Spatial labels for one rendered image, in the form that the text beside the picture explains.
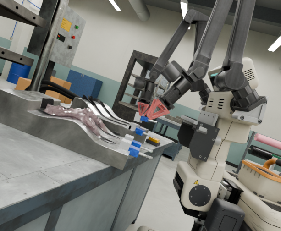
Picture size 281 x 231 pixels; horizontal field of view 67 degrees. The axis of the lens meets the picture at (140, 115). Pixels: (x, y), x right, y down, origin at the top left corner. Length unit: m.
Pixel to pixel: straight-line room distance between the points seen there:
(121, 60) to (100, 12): 2.15
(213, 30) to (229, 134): 0.47
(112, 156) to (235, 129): 0.60
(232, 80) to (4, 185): 0.75
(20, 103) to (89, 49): 8.30
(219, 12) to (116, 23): 8.11
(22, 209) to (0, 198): 0.05
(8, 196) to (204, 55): 0.73
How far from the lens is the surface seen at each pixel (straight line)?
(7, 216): 0.48
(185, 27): 1.32
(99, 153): 0.75
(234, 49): 0.91
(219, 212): 1.04
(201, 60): 0.85
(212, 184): 1.09
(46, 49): 1.50
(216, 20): 0.91
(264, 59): 8.00
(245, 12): 0.96
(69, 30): 1.79
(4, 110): 0.87
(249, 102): 0.90
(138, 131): 1.06
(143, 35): 8.39
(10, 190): 0.50
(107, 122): 1.08
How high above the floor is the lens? 1.05
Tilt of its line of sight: 5 degrees down
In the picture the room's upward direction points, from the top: 21 degrees clockwise
